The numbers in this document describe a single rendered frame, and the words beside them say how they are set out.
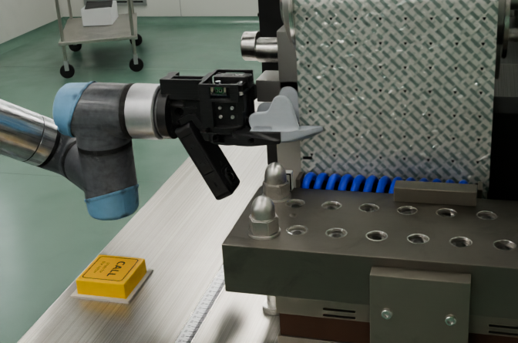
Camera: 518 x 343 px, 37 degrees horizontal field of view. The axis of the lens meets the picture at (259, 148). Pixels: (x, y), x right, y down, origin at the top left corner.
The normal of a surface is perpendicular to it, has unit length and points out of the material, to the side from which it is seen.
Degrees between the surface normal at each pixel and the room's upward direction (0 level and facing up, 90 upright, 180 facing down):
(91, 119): 90
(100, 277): 0
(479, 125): 90
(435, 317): 90
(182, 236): 0
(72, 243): 0
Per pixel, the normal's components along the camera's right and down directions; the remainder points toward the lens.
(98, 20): 0.01, 0.37
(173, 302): -0.06, -0.93
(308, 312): -0.26, 0.37
